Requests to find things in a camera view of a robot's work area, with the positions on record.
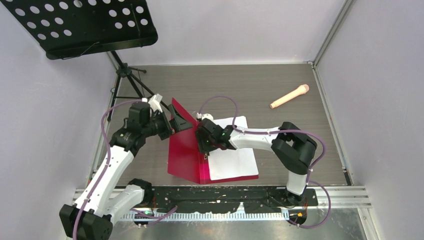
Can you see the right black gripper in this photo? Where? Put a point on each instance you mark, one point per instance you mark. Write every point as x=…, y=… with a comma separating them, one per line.
x=203, y=146

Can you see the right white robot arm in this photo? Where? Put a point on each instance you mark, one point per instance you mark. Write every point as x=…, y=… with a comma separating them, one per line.
x=294, y=149

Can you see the aluminium rail frame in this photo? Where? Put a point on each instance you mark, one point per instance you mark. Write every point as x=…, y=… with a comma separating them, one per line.
x=329, y=198

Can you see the beige toy microphone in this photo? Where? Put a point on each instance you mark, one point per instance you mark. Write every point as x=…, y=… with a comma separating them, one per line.
x=301, y=90

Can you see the white paper sheets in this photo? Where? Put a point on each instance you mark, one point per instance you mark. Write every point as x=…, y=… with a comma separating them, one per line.
x=232, y=165

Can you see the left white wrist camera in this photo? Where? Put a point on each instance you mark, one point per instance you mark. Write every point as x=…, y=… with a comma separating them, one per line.
x=154, y=102

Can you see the red plastic folder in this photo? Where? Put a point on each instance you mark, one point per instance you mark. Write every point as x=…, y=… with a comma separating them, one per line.
x=184, y=159

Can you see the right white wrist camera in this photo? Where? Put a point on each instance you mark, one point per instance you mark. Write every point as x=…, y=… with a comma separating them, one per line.
x=202, y=116

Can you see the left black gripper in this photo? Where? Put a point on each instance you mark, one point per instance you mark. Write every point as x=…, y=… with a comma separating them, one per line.
x=177, y=123

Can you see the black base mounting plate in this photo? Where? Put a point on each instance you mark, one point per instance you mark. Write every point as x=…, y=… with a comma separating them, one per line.
x=224, y=199

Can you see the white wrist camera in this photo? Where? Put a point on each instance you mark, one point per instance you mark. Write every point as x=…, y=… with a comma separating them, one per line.
x=154, y=102
x=202, y=116

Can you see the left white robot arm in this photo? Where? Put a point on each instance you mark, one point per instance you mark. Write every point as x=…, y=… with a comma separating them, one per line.
x=93, y=215

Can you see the black perforated music stand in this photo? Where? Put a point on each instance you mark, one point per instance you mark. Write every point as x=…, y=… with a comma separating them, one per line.
x=69, y=29

